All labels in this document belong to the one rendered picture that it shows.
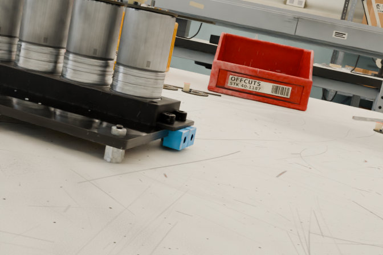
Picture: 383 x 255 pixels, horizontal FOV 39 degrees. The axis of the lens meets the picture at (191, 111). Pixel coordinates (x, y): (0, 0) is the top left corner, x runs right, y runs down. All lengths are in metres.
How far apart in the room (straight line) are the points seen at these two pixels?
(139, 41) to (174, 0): 2.33
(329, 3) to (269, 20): 2.20
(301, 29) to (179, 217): 2.38
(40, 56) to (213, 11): 2.29
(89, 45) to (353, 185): 0.14
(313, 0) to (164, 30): 4.45
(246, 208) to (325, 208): 0.04
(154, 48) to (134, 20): 0.02
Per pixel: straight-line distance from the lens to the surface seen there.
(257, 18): 2.53
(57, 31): 0.28
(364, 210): 0.23
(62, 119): 0.22
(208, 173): 0.23
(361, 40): 2.56
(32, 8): 0.28
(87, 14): 0.26
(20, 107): 0.23
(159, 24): 0.25
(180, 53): 2.63
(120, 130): 0.21
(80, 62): 0.26
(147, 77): 0.25
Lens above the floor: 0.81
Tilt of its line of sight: 9 degrees down
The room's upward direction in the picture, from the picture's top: 12 degrees clockwise
